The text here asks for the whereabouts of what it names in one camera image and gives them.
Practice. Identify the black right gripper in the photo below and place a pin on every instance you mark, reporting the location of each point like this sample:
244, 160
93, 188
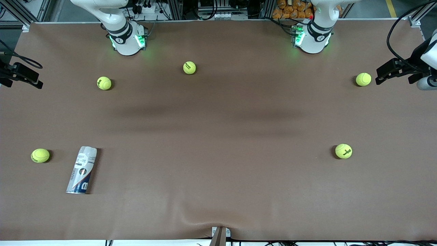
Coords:
4, 74

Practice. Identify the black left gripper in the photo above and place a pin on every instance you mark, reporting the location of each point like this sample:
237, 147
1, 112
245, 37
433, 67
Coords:
415, 58

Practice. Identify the white blue tennis ball can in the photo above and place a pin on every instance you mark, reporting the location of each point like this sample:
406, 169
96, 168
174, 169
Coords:
82, 171

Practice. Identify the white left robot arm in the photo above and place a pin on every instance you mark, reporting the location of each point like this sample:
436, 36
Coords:
315, 39

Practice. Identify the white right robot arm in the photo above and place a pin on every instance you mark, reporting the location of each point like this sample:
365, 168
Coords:
126, 44

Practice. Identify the yellow-green tennis ball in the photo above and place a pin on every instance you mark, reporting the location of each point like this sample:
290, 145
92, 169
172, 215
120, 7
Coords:
40, 155
103, 83
189, 67
343, 151
363, 79

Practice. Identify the bag of orange items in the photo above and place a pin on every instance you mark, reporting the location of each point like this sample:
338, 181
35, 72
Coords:
290, 12

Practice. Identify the white power strip with plugs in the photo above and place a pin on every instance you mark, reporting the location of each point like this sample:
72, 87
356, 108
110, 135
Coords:
146, 9

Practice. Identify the long white socket strip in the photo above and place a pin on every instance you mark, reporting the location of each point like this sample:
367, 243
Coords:
222, 15

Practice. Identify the brown table cover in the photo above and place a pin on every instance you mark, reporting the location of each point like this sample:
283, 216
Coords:
218, 136

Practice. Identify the aluminium frame profile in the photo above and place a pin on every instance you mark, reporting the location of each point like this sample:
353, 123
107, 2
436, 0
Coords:
421, 13
175, 8
268, 8
37, 10

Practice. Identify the grey metal camera mount bracket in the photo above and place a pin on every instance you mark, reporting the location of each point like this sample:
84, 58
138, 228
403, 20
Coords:
220, 237

